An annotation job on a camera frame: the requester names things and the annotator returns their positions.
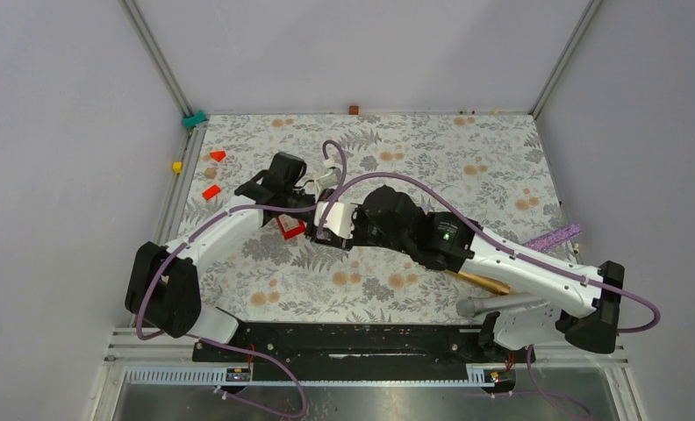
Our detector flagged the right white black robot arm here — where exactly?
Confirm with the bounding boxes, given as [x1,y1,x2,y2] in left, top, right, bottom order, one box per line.
[352,186,625,361]

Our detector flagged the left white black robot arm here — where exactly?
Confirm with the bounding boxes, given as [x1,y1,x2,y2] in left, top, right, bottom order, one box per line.
[125,152,345,360]

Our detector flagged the red box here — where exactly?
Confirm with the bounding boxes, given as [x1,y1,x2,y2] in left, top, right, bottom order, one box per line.
[276,214,306,240]

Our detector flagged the red flat block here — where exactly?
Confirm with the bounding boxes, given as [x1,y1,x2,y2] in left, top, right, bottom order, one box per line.
[202,185,221,201]

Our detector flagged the red triangular block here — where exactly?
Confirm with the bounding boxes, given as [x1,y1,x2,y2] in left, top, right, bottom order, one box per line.
[209,150,226,162]

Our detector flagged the teal block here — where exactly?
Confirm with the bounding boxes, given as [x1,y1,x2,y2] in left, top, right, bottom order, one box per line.
[182,111,207,129]

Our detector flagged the floral table mat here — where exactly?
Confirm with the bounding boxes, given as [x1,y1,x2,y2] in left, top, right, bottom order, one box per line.
[179,114,566,324]

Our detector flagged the grey microphone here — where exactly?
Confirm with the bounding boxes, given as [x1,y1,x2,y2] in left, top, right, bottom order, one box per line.
[455,293,544,318]

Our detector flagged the gold microphone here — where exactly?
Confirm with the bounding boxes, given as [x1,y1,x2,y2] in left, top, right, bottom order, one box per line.
[445,270,512,296]

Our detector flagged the purple glitter microphone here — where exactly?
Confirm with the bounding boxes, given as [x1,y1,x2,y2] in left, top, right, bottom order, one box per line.
[525,224,583,253]

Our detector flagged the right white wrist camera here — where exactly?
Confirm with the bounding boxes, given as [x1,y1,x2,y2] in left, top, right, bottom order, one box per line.
[322,202,358,239]

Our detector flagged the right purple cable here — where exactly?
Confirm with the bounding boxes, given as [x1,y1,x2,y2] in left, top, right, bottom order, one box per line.
[317,171,662,421]

